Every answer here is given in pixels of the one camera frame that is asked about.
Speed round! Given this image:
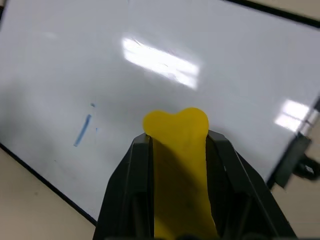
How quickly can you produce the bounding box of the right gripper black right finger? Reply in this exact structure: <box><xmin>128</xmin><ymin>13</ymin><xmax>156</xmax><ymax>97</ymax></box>
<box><xmin>204</xmin><ymin>129</ymin><xmax>299</xmax><ymax>240</ymax></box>

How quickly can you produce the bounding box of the black-framed whiteboard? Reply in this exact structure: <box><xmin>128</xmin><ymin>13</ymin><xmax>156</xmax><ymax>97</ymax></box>
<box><xmin>0</xmin><ymin>0</ymin><xmax>320</xmax><ymax>224</ymax></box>

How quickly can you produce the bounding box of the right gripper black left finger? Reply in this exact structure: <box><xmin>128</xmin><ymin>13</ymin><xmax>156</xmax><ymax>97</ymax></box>
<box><xmin>92</xmin><ymin>133</ymin><xmax>156</xmax><ymax>240</ymax></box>

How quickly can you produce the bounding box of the yellow eraser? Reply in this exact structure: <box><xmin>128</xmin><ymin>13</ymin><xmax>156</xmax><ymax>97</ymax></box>
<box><xmin>142</xmin><ymin>107</ymin><xmax>219</xmax><ymax>239</ymax></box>

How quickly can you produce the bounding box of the black whiteboard side clip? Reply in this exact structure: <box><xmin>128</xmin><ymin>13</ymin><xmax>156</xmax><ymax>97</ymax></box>
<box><xmin>265</xmin><ymin>135</ymin><xmax>320</xmax><ymax>189</ymax></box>

